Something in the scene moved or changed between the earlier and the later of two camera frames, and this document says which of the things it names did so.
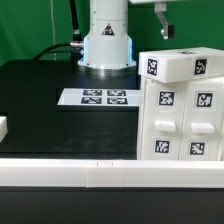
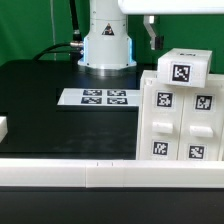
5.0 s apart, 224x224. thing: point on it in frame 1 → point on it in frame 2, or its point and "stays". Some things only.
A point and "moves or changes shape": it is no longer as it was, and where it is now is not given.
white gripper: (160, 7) → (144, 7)
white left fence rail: (3, 128) stays
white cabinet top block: (166, 66) moves or changes shape
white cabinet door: (202, 121) stays
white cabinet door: (161, 119) stays
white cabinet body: (181, 120) stays
